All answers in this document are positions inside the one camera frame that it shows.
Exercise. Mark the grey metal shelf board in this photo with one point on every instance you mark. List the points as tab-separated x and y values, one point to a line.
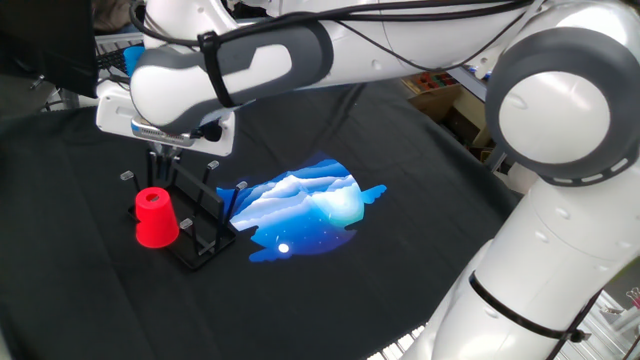
470	85

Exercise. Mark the black cloth with blue print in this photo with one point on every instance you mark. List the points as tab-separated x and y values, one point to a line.
325	300

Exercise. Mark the pink binder clips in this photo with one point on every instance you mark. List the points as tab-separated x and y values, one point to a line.
635	297

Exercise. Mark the silver camera box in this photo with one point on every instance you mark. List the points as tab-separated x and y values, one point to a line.
160	132

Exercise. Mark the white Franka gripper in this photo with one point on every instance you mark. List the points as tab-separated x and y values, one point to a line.
114	112

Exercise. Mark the blue plastic cup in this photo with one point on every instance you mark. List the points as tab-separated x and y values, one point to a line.
131	57

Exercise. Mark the black computer monitor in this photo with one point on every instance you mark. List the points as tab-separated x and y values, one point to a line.
45	45

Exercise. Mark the red plastic cup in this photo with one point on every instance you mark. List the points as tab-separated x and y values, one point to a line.
156	225

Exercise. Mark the brown cardboard box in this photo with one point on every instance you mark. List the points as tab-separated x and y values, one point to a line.
430	102

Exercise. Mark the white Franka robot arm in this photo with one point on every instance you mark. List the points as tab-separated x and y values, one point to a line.
550	250

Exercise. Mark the pale cardboard box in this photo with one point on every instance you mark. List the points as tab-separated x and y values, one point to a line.
470	112

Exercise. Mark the black computer keyboard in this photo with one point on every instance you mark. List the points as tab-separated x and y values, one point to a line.
112	60

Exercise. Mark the aluminium frame bar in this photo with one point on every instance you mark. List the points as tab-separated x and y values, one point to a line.
494	161

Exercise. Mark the tray with coloured blocks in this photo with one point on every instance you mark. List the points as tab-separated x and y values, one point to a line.
432	82

